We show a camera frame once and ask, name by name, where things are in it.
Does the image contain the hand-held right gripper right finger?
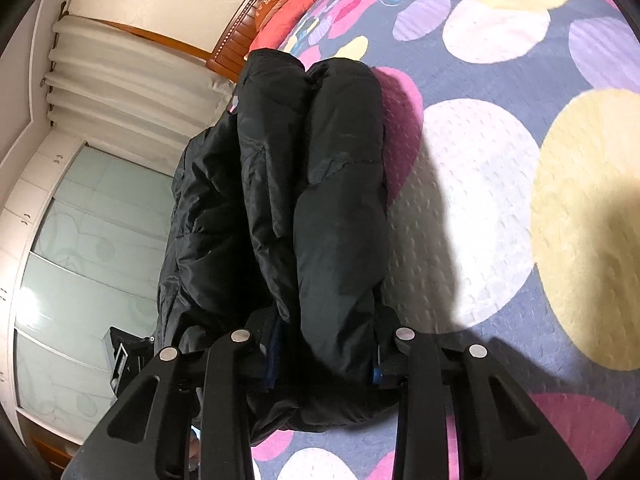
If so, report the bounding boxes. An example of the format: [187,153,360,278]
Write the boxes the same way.
[372,327,586,480]

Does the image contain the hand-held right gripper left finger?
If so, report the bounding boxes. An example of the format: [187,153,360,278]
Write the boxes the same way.
[62,327,281,480]

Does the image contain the black puffer jacket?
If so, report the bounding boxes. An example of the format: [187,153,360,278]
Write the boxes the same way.
[155,49,401,446]

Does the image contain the white wardrobe with glass doors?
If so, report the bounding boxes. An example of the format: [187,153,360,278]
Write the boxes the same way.
[0,135,191,441]

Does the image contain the polka dot blanket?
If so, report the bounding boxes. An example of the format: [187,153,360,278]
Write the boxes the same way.
[245,0,640,480]

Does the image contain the cream curtain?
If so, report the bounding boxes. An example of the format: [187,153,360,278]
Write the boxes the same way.
[40,12,241,148]

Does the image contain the wooden trim strip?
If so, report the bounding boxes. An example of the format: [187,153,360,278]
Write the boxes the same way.
[65,12,241,83]

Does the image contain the wooden headboard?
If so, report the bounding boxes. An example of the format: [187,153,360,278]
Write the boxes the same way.
[206,0,321,83]

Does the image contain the orange printed pillow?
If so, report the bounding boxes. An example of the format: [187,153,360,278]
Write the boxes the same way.
[255,0,301,33]

